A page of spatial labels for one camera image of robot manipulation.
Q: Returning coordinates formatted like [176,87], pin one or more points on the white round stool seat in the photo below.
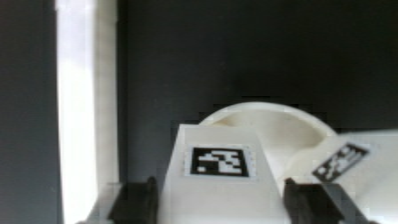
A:
[290,131]

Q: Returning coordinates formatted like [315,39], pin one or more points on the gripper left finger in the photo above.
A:
[136,205]

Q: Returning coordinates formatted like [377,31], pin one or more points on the white front fence bar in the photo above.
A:
[88,102]

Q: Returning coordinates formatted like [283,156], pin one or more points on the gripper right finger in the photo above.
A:
[319,204]

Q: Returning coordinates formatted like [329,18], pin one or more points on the white stool leg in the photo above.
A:
[354,161]
[219,187]

